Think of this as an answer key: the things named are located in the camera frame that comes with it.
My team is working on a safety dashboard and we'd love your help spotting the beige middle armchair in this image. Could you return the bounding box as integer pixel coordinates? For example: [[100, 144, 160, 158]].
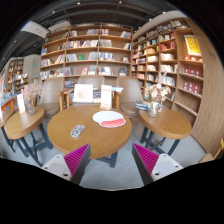
[[78, 75, 105, 89]]

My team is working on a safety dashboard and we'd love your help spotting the white standing sign card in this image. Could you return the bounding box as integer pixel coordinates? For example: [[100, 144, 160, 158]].
[[101, 85, 112, 109]]

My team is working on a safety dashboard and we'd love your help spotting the wooden right bookshelf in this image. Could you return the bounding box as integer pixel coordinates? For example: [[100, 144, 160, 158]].
[[130, 17, 205, 127]]

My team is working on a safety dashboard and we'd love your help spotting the large wooden back bookshelf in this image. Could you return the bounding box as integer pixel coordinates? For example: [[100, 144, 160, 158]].
[[40, 23, 133, 80]]

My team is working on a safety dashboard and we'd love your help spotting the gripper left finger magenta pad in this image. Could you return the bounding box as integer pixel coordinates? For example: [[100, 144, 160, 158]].
[[42, 144, 90, 185]]

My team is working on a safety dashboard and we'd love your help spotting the round wooden left table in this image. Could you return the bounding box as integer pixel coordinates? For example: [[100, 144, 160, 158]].
[[5, 106, 53, 166]]

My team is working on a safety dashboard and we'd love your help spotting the beige armchair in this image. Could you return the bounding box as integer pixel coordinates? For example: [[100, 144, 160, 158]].
[[117, 77, 143, 118], [78, 75, 105, 89], [39, 77, 64, 117]]

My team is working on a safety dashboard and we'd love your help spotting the yellow poster on shelf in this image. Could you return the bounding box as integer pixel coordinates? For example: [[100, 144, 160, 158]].
[[184, 35, 201, 56]]

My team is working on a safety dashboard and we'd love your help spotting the small white card left table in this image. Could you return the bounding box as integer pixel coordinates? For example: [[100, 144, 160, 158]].
[[17, 94, 26, 113]]

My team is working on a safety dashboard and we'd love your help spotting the right vase with dried flowers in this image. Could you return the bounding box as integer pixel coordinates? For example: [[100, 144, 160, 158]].
[[145, 72, 171, 118]]

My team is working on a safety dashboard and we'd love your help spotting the far left bookshelf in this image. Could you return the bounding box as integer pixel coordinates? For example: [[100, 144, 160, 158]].
[[7, 58, 29, 94]]

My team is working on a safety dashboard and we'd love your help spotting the white red mouse pad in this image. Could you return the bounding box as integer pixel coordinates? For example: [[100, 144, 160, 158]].
[[93, 111, 126, 128]]

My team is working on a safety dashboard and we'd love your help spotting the stack of books on table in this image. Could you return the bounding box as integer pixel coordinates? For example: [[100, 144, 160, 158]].
[[135, 102, 149, 110]]

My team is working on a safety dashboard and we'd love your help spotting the wooden chair edge right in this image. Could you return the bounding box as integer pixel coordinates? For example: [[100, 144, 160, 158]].
[[200, 139, 224, 163]]

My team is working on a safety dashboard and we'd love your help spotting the beige right armchair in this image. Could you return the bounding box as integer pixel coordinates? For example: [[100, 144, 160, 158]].
[[117, 77, 143, 118]]

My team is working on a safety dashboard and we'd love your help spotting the white picture display board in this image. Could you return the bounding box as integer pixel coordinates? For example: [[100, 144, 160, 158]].
[[73, 84, 93, 103]]

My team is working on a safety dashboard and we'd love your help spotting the left vase with dried flowers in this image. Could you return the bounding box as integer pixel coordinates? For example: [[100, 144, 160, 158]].
[[21, 80, 42, 115]]

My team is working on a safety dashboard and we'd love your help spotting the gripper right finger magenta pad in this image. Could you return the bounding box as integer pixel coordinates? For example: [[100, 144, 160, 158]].
[[132, 144, 182, 185]]

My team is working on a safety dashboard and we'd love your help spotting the vase with dried flowers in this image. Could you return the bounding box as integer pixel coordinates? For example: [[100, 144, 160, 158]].
[[145, 72, 171, 118], [21, 80, 42, 115]]

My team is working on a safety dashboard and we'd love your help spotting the round wooden right table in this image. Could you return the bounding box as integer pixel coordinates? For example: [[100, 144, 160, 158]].
[[139, 108, 192, 155]]

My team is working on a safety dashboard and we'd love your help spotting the beige left armchair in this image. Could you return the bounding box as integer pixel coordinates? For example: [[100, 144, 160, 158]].
[[39, 77, 64, 117]]

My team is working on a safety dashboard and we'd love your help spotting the white ceiling air unit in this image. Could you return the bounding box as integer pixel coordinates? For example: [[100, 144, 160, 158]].
[[21, 21, 49, 38]]

